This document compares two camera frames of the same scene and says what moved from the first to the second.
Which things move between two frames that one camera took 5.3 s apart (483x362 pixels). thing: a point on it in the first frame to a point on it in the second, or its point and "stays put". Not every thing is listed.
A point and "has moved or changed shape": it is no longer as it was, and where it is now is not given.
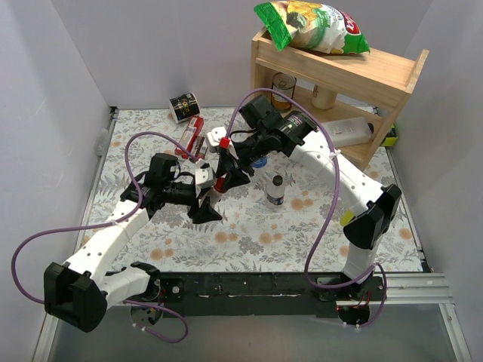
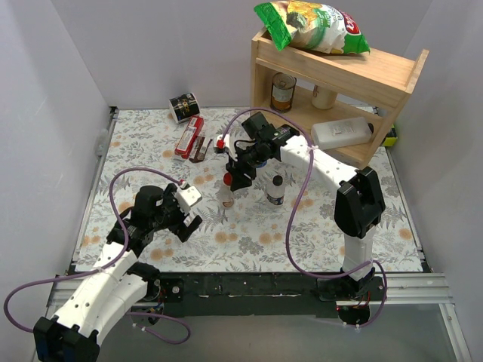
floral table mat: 292,216 stays put
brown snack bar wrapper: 201,147 stays put
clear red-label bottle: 213,195 to 226,194
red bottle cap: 219,184 has moved or changed shape
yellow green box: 391,137 stays put
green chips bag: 317,25 stays put
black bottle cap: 278,180 stays put
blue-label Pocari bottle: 260,164 stays put
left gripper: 197,200 to 180,219
